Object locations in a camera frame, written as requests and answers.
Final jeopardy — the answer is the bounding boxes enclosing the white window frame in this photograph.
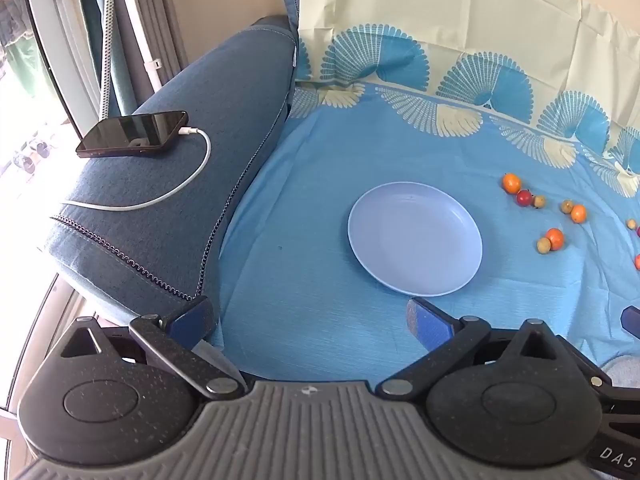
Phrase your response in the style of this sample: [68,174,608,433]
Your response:
[20,0,103,136]

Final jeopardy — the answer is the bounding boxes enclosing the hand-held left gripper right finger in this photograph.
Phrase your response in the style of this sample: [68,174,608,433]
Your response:
[376,297,566,401]

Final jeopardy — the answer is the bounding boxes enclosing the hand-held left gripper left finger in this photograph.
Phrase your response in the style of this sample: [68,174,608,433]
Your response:
[60,296,248,401]

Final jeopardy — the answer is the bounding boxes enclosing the teal curtain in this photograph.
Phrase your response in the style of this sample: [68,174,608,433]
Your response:
[75,0,132,116]

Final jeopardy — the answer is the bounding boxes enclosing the white steamer pole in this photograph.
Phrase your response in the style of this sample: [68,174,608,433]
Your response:
[116,0,163,88]

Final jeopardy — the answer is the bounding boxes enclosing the black smartphone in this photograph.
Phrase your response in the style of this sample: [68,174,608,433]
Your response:
[75,110,189,159]

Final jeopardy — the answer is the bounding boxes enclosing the blue sofa armrest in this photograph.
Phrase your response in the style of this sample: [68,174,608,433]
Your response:
[44,0,301,348]

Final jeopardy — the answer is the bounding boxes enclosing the white charging cable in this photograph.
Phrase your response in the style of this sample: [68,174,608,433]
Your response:
[60,126,212,212]

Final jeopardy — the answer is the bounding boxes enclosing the light blue plate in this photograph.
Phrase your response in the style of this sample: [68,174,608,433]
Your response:
[347,182,484,297]

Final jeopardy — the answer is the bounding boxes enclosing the row of shoes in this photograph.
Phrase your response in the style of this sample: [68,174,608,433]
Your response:
[10,137,53,173]

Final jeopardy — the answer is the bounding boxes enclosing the hanging clothes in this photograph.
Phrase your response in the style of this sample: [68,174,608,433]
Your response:
[0,0,43,101]

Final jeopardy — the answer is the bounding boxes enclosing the grey fuzzy blanket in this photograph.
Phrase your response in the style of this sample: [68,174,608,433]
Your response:
[600,354,640,401]

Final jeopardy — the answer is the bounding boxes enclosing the blue fan-print bed sheet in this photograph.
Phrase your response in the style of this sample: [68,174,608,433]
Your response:
[207,0,640,396]

